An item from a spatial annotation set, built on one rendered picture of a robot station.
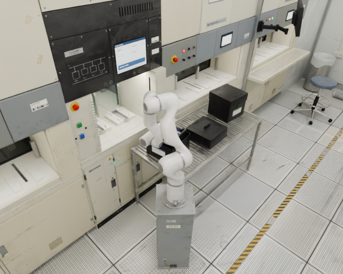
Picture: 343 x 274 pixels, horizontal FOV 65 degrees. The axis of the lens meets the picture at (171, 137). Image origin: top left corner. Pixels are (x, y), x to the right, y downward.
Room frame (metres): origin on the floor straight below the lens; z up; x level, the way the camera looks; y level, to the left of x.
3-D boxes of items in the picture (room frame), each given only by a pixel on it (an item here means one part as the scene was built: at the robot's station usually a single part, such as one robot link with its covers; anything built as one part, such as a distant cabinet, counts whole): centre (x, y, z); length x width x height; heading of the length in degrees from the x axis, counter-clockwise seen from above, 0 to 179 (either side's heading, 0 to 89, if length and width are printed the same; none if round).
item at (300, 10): (3.07, -1.18, 1.57); 0.53 x 0.40 x 0.36; 47
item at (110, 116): (2.17, 0.50, 0.89); 0.22 x 0.21 x 0.04; 47
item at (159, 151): (1.82, 0.03, 0.85); 0.28 x 0.28 x 0.17; 55
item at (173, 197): (1.29, -0.04, 0.85); 0.19 x 0.19 x 0.18
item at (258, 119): (2.11, -0.30, 0.38); 1.30 x 0.60 x 0.76; 137
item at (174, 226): (1.29, -0.04, 0.38); 0.28 x 0.28 x 0.76; 2
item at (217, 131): (2.05, -0.33, 0.83); 0.29 x 0.29 x 0.13; 49
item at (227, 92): (2.46, -0.57, 0.89); 0.29 x 0.29 x 0.25; 42
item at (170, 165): (1.27, -0.01, 1.07); 0.19 x 0.12 x 0.24; 122
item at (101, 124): (1.97, 0.68, 0.89); 0.22 x 0.21 x 0.04; 47
